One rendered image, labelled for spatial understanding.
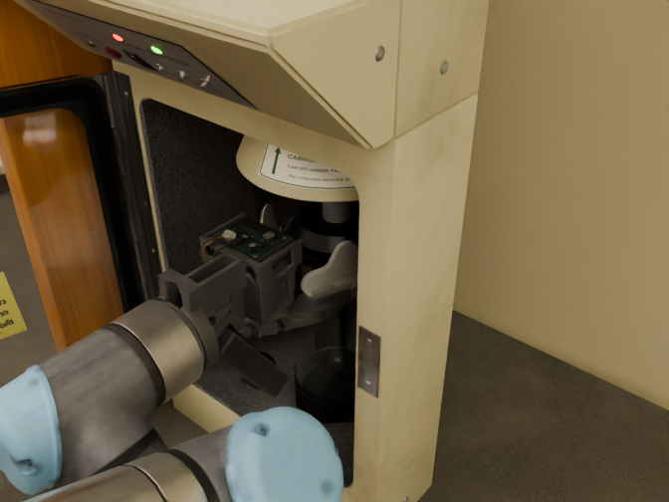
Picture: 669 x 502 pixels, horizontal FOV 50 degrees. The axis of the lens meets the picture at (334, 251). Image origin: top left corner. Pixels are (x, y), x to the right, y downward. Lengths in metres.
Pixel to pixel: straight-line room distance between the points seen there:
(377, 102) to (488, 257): 0.62
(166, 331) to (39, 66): 0.30
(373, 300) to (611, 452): 0.46
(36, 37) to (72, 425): 0.37
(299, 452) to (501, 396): 0.58
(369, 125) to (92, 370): 0.25
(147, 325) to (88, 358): 0.05
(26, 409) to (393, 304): 0.27
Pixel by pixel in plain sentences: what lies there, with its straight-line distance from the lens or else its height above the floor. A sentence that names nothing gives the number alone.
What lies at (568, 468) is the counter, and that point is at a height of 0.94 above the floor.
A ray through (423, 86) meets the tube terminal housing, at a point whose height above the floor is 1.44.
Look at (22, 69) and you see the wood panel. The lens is 0.72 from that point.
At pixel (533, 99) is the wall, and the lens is 0.92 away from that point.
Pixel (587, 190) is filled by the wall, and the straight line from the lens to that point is 0.94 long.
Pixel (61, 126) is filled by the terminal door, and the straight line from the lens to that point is 0.70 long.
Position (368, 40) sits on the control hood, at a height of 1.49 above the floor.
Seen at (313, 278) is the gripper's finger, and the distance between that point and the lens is 0.63.
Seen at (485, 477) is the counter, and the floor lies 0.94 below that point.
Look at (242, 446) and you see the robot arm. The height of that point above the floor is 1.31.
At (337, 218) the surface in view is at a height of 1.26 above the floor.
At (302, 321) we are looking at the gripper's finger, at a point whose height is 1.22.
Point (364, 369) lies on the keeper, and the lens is 0.62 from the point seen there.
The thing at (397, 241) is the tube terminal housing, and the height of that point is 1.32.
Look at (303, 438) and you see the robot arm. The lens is 0.42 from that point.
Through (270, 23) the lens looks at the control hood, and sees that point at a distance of 0.38.
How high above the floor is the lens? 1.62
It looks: 34 degrees down
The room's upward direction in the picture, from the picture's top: straight up
